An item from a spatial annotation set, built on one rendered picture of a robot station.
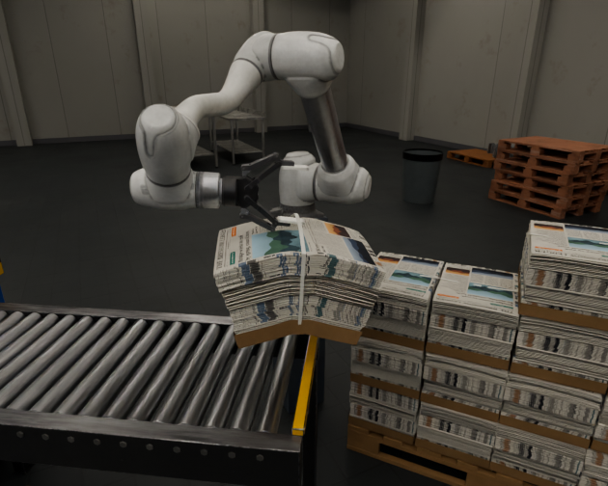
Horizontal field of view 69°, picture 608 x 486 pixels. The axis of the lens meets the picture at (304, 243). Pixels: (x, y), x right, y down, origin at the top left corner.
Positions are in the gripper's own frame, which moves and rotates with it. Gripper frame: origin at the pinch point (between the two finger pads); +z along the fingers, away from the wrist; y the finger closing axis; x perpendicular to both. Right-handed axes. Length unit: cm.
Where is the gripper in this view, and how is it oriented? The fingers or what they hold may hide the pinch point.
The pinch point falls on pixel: (301, 194)
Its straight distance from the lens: 113.1
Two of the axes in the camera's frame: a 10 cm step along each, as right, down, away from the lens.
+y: -0.8, 9.2, 3.8
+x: 1.3, 3.9, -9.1
